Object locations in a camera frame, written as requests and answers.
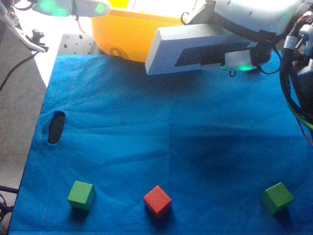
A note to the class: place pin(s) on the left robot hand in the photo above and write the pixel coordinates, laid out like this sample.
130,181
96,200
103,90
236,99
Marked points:
85,7

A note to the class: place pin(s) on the white box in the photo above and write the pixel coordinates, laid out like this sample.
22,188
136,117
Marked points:
171,49

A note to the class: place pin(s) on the yellow plastic bin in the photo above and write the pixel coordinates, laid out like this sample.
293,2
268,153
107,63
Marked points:
124,36

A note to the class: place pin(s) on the blue cloth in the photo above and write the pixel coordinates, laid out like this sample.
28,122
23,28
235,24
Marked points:
156,147

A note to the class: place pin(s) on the green block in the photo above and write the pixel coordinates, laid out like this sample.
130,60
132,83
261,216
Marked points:
80,195
276,198

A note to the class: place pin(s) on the black rod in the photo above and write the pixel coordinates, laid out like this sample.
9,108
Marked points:
8,189

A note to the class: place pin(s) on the plain red block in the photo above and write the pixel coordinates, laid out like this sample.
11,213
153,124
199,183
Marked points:
157,202

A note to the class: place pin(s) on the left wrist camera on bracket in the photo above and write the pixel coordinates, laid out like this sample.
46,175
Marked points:
38,34

